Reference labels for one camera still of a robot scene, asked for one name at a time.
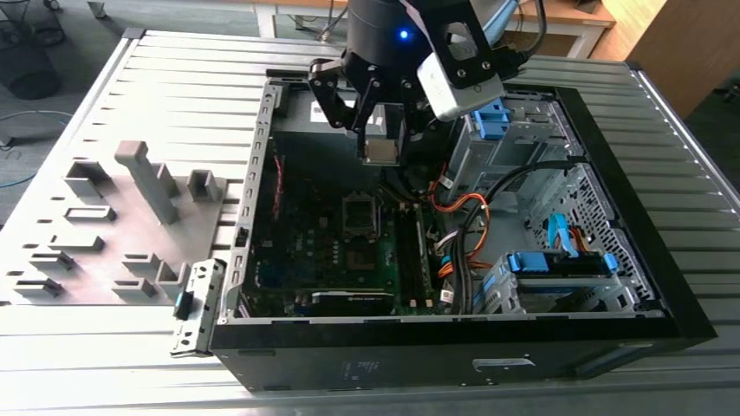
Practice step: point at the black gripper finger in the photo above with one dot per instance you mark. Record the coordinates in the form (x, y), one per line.
(327, 95)
(411, 108)

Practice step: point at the silver CPU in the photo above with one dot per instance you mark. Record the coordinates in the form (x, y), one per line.
(382, 149)

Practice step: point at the CPU socket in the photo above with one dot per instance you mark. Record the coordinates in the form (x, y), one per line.
(362, 258)

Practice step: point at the grey power supply unit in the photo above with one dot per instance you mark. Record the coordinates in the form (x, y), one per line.
(324, 164)

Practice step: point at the grey metal disk bay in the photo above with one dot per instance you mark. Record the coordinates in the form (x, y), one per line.
(578, 289)
(520, 149)

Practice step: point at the pale blue teach pendant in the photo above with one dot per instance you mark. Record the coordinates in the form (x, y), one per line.
(502, 17)

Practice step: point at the black RAM slot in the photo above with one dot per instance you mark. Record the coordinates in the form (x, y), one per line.
(428, 302)
(411, 260)
(403, 260)

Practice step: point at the green motherboard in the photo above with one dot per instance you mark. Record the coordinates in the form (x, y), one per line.
(307, 260)

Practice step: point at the black graphics card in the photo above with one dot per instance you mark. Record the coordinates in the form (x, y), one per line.
(352, 301)

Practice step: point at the grey parts rack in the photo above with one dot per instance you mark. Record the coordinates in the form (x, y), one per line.
(139, 242)

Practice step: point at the wooden cabinet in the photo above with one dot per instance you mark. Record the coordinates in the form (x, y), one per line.
(682, 52)

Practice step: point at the black PC case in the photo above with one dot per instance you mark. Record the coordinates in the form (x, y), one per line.
(404, 359)

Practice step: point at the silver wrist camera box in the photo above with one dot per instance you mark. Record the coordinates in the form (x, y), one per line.
(456, 102)

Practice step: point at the wooden desk white frame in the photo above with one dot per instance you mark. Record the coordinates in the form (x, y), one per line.
(572, 17)

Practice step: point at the blue plastic rail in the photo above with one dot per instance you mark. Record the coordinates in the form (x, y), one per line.
(482, 290)

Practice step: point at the metal bracket blue latch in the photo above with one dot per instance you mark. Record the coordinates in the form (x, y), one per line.
(203, 277)

